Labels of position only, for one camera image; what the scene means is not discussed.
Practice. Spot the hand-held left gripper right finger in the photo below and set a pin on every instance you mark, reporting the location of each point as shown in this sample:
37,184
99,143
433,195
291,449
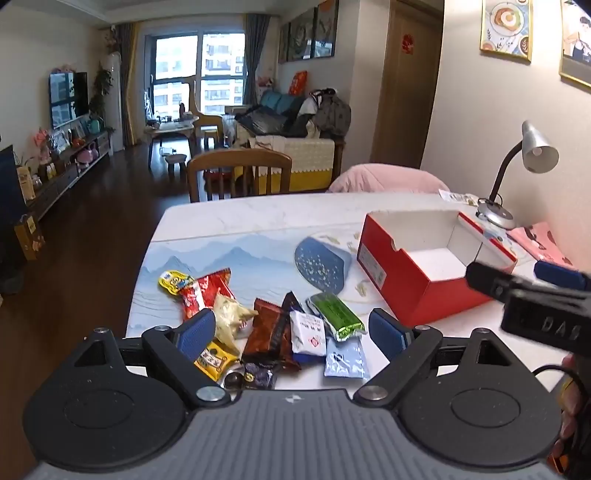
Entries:
388,334

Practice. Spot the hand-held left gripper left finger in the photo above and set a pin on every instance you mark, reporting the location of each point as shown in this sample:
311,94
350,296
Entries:
198,332

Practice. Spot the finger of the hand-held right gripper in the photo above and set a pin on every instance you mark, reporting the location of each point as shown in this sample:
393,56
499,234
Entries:
489,281
558,274

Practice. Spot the red snack bag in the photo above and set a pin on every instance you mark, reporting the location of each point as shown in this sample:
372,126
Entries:
203,288

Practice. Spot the red cardboard box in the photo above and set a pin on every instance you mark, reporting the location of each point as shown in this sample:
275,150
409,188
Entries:
415,286

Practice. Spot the white and blue snack packet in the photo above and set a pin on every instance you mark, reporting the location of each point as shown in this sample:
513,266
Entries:
307,334

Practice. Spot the person's right hand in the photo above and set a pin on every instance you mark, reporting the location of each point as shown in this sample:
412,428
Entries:
577,406

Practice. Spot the cream snack packet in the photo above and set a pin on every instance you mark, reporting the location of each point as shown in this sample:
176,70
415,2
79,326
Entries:
228,316

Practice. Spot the pink pouch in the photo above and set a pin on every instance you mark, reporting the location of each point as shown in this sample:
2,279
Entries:
540,240

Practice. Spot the light blue snack packet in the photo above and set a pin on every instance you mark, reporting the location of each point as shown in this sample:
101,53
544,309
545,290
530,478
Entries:
344,360

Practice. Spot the yellow cartoon snack packet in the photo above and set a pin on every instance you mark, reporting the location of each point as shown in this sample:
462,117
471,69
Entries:
173,281

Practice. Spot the green snack packet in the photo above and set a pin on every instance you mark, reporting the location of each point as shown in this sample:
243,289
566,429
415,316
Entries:
334,314

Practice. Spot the reddish brown snack packet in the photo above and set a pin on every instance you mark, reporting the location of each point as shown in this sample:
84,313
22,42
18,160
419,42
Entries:
268,332

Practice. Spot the dark purple wrapped candy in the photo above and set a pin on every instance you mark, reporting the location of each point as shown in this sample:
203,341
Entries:
258,376

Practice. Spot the white paper sheet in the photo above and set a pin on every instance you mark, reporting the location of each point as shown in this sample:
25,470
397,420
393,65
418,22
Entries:
457,196

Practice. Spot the dark brown snack packet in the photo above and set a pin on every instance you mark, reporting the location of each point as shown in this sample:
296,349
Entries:
291,302

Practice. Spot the silver desk lamp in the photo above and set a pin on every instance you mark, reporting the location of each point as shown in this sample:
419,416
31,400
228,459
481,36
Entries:
535,145

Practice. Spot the pink padded cloth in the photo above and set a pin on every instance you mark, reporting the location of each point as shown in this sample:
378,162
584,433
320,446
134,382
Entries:
383,180

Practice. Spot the small round stool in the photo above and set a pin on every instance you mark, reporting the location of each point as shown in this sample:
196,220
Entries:
175,161

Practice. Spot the wooden chair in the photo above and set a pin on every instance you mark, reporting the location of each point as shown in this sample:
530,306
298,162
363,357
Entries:
240,161

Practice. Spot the brown cardboard carton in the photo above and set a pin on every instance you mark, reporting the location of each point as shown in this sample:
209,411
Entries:
30,237

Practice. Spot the sofa with cream cover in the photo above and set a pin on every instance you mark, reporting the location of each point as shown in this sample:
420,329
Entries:
304,157

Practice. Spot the wooden door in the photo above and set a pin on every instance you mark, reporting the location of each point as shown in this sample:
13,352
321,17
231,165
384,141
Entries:
406,101

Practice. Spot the wooden coffee table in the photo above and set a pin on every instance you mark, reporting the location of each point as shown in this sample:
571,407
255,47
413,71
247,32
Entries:
171,129

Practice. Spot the television cabinet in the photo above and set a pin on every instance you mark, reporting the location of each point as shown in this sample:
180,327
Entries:
60,180

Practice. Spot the wooden armchair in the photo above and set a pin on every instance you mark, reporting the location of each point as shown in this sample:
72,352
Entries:
203,120

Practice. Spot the grey backpack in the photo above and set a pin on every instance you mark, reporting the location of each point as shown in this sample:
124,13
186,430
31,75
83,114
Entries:
332,115

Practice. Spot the dark cabinet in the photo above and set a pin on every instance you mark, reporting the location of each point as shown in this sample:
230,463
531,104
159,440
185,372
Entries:
9,207

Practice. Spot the yellow carton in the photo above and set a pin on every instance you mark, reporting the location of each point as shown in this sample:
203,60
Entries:
25,184

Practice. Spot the white tower air conditioner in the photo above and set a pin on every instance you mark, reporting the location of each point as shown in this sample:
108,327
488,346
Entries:
113,101

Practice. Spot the red door ornament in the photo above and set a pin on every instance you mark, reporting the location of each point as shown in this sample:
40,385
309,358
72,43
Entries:
407,43

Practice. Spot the large window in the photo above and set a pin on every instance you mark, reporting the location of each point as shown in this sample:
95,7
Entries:
198,74

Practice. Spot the potted plant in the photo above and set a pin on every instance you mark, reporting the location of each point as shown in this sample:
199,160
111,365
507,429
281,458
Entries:
101,92

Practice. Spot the orange bag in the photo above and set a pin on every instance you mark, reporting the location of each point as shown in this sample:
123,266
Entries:
298,83

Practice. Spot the television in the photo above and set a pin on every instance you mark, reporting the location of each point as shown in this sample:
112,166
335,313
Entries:
67,99

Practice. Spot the figure print wall picture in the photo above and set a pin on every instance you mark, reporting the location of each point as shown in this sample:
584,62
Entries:
577,41

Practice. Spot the food print wall picture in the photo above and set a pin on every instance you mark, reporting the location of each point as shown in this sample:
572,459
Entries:
505,27

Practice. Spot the dark framed wall picture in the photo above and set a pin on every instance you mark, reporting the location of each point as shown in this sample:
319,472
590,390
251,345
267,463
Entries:
327,27
283,44
301,34

